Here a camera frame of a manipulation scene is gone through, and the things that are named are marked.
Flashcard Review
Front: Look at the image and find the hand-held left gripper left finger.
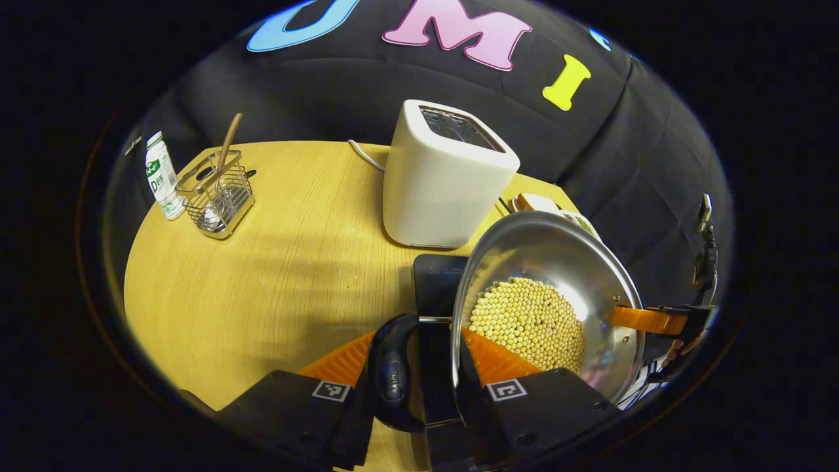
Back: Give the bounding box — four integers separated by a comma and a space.
180, 328, 387, 471

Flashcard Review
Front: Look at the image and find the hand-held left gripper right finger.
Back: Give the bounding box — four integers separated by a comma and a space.
456, 326, 620, 469

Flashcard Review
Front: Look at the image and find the steel pot with black handles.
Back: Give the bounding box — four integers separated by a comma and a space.
367, 210, 646, 433

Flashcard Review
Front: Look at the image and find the black induction cooktop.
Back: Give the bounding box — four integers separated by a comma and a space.
412, 254, 470, 430

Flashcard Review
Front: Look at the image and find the pile of yellow soybeans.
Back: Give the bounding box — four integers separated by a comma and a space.
468, 277, 587, 374

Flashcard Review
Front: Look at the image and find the white divided dish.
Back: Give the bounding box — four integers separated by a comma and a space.
557, 210, 601, 238

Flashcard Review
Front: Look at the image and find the black backdrop cloth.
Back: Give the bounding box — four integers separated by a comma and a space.
105, 0, 735, 342

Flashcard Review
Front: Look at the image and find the white toaster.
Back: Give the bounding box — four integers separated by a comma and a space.
383, 99, 520, 249

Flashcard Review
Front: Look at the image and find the white drink bottle green label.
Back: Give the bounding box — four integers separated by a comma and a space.
145, 131, 186, 221

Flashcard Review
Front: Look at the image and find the metal wire utensil basket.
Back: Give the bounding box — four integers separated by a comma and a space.
176, 150, 256, 240

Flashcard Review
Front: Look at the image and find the white toaster cable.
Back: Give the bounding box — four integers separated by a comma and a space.
347, 139, 389, 172

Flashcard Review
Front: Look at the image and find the wooden handled spoon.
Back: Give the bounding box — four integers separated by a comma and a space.
205, 113, 243, 227

